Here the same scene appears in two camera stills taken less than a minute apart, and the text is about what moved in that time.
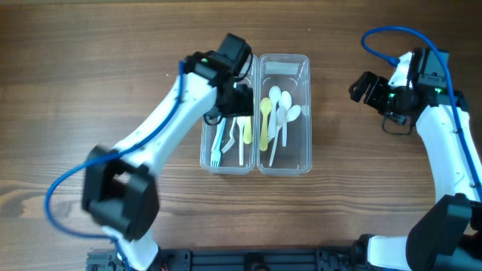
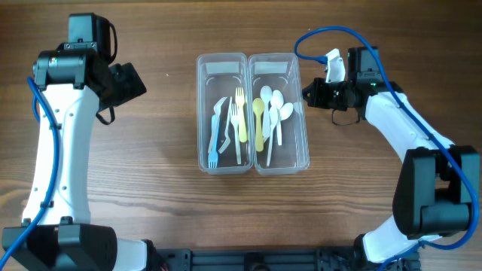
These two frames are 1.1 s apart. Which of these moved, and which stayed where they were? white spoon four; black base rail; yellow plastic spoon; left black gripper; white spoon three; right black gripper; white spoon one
Moved: right black gripper; white spoon four; white spoon three; white spoon one; left black gripper; yellow plastic spoon
Stayed: black base rail
